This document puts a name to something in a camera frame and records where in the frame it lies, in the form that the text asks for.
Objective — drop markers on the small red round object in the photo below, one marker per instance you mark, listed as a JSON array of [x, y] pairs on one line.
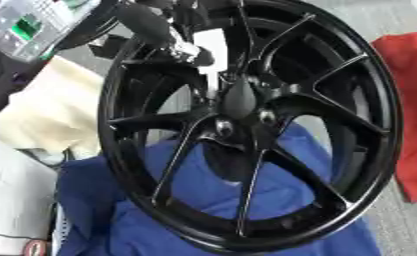
[[36, 248]]

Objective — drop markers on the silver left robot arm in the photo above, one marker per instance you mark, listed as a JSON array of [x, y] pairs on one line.
[[25, 26]]

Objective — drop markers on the black spoked wheel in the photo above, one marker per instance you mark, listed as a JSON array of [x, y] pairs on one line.
[[310, 103]]

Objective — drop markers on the black block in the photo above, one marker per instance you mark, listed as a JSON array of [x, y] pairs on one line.
[[107, 46]]

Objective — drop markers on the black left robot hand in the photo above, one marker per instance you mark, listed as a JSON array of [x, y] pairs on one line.
[[144, 23]]

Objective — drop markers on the cream cloth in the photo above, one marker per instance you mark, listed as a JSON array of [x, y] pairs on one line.
[[51, 110]]

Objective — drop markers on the red cloth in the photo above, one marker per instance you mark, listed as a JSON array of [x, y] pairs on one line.
[[413, 110]]

